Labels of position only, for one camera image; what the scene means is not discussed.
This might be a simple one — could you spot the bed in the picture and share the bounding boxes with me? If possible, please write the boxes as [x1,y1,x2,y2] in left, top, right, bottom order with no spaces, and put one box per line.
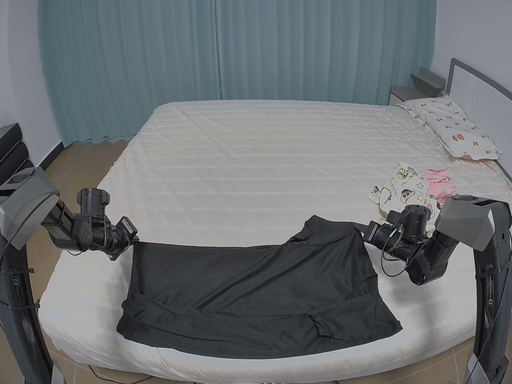
[38,58,512,380]

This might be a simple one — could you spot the black T-shirt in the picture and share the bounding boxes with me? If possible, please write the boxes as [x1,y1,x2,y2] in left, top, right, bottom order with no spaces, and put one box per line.
[116,214,403,353]

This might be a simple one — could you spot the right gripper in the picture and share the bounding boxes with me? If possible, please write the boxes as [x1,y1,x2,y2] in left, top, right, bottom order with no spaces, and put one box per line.
[362,220,401,257]

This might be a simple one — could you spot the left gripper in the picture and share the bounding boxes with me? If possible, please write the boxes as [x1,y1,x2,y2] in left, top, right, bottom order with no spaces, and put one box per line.
[105,215,139,255]

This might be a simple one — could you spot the grey bedside table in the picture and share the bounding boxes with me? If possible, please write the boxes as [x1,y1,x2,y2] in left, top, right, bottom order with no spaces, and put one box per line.
[389,66,446,105]

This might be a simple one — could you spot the pink garment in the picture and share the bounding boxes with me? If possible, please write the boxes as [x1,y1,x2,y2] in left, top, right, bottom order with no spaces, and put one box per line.
[424,168,459,211]

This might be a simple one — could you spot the black chest of drawers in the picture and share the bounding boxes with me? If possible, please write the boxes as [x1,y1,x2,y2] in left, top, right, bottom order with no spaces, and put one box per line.
[0,122,35,187]

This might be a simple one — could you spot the white printed pillow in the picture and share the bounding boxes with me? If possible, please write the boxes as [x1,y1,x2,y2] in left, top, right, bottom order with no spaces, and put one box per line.
[396,96,503,161]

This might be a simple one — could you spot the white printed garment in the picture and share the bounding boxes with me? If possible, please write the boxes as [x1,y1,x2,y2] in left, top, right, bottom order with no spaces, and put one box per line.
[368,162,441,237]

